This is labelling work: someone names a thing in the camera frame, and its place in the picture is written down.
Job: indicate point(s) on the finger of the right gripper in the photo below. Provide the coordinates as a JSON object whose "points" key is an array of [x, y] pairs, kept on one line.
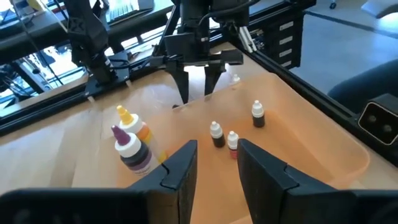
{"points": [[180, 81], [213, 77]]}

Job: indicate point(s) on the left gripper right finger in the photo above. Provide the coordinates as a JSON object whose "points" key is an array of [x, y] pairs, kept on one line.
{"points": [[264, 186]]}

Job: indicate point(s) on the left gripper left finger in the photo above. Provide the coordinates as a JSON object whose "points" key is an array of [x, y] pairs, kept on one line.
{"points": [[183, 174]]}

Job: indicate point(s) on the small white cap dropper bottle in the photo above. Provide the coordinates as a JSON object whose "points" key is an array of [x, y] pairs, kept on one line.
{"points": [[235, 78], [217, 134], [258, 113]]}

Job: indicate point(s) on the small red dropper bottle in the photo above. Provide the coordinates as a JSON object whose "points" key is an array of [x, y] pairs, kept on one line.
{"points": [[233, 144]]}

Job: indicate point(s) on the purple cap food coloring bottle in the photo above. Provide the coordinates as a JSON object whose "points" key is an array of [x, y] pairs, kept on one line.
{"points": [[133, 149]]}

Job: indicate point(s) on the orange translucent plastic bin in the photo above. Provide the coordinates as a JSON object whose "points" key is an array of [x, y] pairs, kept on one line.
{"points": [[295, 140]]}

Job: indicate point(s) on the yellow cap food coloring bottle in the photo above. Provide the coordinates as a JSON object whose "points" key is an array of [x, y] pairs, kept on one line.
{"points": [[132, 123]]}

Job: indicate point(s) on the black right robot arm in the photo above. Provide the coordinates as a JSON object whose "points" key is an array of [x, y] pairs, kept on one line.
{"points": [[87, 34]]}

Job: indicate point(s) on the black cabinet white labels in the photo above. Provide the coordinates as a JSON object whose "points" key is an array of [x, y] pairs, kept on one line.
{"points": [[276, 40]]}

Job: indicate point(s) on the black keyboard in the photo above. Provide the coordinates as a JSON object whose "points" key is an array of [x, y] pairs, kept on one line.
{"points": [[121, 11]]}

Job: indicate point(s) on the person's leg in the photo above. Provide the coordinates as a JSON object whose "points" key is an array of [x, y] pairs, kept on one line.
{"points": [[373, 84]]}

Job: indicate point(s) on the grey chair base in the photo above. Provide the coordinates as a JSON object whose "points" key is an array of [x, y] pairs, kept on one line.
{"points": [[379, 7]]}

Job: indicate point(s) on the silver bracket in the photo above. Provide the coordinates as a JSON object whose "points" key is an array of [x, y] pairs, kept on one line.
{"points": [[248, 40]]}

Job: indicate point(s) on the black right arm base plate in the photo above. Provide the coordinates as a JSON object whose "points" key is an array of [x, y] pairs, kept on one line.
{"points": [[119, 73]]}

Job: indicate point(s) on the black aluminium table frame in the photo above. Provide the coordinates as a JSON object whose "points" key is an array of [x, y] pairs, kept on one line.
{"points": [[298, 82]]}

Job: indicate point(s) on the black table-level camera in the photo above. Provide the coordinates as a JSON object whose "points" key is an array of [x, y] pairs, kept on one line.
{"points": [[377, 124]]}

